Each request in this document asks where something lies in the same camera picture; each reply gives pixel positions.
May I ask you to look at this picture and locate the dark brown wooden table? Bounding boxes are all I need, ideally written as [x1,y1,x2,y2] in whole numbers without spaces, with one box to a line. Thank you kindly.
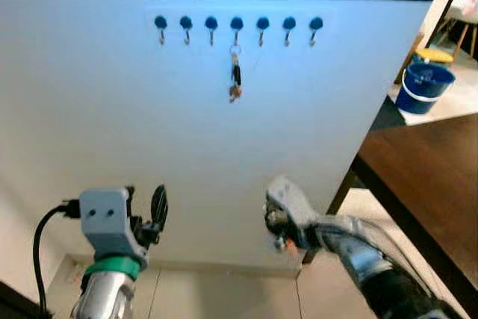
[351,114,478,319]

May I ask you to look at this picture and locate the key bunch with brown charm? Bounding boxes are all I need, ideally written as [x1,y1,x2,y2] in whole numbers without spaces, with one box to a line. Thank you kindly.
[228,45,243,105]

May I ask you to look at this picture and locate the blue plastic bucket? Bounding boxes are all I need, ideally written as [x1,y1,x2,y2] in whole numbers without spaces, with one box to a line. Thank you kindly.
[394,61,456,116]

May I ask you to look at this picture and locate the yellow round stool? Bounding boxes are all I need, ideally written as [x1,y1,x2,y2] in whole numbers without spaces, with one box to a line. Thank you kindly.
[415,48,455,66]

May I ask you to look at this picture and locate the white chair wooden legs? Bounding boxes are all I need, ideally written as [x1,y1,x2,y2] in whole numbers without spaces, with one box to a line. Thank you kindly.
[441,0,478,58]

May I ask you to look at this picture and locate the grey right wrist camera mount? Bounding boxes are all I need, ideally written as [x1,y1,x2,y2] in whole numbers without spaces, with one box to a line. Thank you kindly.
[265,176,323,249]

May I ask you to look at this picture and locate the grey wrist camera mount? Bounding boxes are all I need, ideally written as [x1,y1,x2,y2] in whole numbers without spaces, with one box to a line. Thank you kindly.
[78,187,148,264]
[265,176,323,249]

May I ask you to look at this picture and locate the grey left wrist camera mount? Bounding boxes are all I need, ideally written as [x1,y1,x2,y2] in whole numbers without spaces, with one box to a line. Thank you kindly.
[78,187,148,264]

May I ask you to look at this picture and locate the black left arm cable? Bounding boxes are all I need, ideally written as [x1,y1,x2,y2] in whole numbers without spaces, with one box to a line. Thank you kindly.
[32,199,81,317]

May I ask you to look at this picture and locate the blue round wall hook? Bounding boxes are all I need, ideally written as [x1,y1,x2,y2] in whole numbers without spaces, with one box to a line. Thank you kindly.
[308,16,325,48]
[255,16,272,47]
[229,15,246,47]
[153,15,170,46]
[204,15,220,46]
[282,16,298,48]
[179,15,195,46]

